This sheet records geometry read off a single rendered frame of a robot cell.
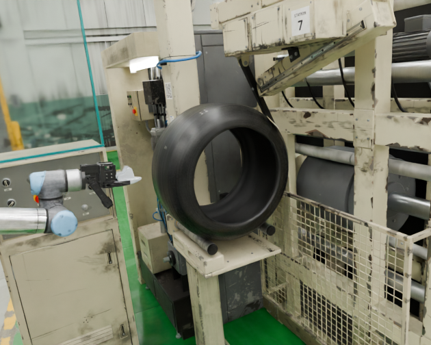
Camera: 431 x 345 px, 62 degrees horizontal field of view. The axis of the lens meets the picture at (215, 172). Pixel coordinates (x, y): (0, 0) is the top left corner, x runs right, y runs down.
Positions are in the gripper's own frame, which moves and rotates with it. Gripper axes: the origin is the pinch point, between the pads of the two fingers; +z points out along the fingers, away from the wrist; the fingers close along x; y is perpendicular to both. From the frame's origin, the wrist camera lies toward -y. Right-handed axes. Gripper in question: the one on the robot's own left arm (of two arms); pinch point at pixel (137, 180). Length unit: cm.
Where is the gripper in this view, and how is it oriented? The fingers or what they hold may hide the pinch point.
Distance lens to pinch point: 136.3
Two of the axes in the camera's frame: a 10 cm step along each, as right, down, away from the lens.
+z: 8.9, -0.8, 4.5
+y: 0.2, -9.8, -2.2
